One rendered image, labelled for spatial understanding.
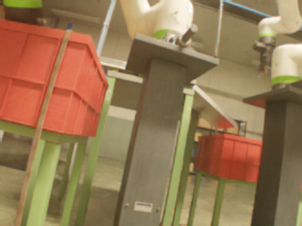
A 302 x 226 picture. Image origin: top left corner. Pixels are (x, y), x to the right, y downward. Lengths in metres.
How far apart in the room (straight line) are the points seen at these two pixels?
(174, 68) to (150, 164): 0.30
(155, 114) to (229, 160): 0.59
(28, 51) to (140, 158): 0.39
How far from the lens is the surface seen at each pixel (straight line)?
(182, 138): 0.99
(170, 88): 0.60
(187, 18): 0.73
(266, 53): 1.26
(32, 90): 0.47
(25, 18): 0.59
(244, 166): 1.11
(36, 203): 0.50
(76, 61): 0.46
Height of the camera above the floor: 0.63
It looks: 10 degrees up
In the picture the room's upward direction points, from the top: 11 degrees clockwise
